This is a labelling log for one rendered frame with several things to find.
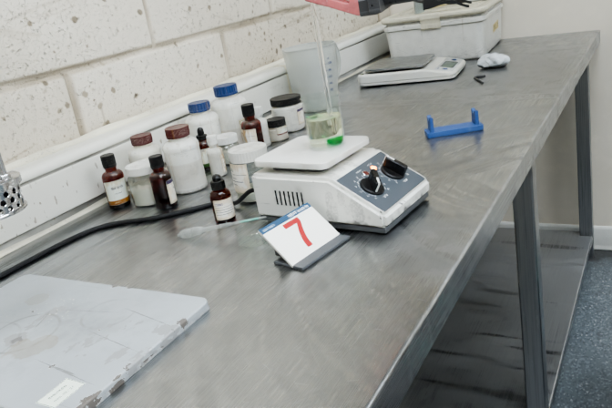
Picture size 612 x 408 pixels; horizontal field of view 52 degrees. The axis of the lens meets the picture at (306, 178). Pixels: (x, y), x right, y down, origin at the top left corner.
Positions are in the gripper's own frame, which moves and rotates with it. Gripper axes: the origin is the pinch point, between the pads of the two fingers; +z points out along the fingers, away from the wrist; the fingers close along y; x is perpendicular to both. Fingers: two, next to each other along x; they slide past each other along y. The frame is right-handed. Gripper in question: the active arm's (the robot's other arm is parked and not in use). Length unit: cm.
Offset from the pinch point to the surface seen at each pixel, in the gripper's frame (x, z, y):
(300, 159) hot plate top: 19.8, 3.4, 5.2
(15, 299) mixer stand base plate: 27, 34, 26
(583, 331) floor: 104, -39, -85
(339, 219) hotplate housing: 26.9, -1.2, 8.7
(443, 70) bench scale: 26, -9, -83
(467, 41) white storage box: 24, -15, -109
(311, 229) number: 26.6, 1.4, 11.9
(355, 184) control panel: 23.0, -3.6, 7.1
